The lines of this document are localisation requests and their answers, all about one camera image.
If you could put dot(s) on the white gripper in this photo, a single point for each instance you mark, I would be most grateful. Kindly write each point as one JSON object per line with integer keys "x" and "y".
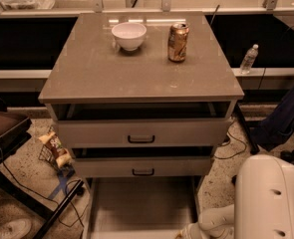
{"x": 193, "y": 232}

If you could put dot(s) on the grey drawer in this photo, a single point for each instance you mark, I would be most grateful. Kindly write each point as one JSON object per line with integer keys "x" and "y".
{"x": 141, "y": 132}
{"x": 140, "y": 207}
{"x": 137, "y": 167}

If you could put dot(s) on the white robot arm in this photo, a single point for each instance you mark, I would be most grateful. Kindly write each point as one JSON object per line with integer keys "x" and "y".
{"x": 263, "y": 207}

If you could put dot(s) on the grey drawer cabinet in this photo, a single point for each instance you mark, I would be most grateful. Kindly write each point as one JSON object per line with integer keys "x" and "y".
{"x": 95, "y": 79}

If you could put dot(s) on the black table leg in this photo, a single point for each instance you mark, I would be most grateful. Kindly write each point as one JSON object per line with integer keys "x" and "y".
{"x": 254, "y": 149}

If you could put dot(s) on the snack chip bag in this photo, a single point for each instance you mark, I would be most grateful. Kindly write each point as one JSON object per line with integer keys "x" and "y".
{"x": 60, "y": 154}

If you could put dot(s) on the white sneaker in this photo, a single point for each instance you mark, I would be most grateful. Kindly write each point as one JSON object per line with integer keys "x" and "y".
{"x": 15, "y": 229}

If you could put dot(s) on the dark blue jacket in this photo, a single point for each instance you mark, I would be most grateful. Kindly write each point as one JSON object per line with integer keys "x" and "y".
{"x": 278, "y": 126}

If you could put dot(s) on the clear plastic water bottle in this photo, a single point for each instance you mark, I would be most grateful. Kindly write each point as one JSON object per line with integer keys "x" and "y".
{"x": 249, "y": 59}

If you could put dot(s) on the gold soda can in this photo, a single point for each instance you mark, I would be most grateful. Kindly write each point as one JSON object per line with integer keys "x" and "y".
{"x": 177, "y": 42}

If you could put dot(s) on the black cart on left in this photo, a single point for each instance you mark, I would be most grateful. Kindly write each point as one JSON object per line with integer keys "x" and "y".
{"x": 13, "y": 134}

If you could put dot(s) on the white ceramic bowl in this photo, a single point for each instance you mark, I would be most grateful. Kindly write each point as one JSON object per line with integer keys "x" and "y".
{"x": 129, "y": 35}

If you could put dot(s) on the black wire basket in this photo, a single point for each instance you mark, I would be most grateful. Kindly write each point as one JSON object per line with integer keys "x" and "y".
{"x": 47, "y": 156}

